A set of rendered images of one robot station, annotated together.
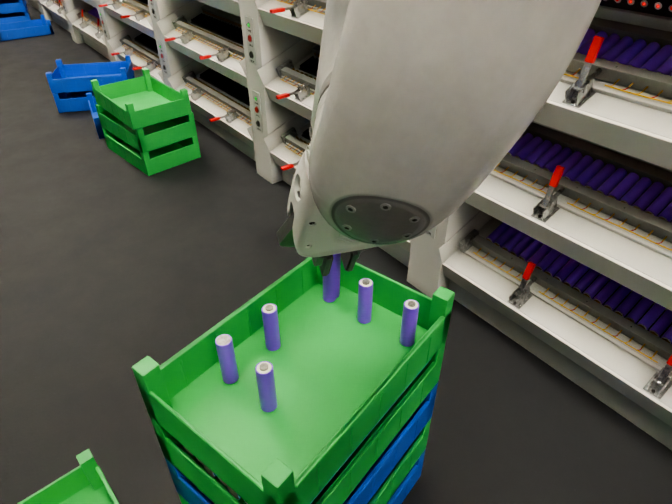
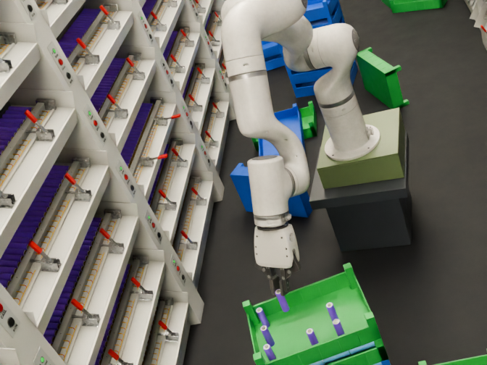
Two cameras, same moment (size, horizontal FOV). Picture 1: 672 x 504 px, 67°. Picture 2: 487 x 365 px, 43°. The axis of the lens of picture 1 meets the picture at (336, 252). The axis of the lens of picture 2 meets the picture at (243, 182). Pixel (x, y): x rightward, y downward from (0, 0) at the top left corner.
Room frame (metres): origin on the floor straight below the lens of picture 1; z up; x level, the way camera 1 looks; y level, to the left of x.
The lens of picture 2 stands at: (1.01, 0.95, 1.53)
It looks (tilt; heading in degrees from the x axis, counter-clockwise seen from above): 33 degrees down; 236
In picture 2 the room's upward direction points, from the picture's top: 24 degrees counter-clockwise
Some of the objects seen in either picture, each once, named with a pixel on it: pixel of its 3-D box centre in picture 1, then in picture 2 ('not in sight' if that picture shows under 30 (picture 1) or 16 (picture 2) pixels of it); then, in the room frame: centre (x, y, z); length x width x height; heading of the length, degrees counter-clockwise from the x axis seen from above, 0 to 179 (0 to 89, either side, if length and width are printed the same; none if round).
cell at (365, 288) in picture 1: (365, 300); (267, 335); (0.47, -0.04, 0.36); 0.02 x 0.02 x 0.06
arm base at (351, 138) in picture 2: not in sight; (344, 121); (-0.27, -0.29, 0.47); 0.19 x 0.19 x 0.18
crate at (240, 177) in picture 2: not in sight; (272, 189); (-0.22, -0.73, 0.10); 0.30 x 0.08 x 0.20; 103
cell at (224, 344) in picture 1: (227, 360); (339, 330); (0.38, 0.12, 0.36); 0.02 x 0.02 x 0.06
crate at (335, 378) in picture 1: (307, 351); (308, 319); (0.39, 0.03, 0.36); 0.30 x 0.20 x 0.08; 142
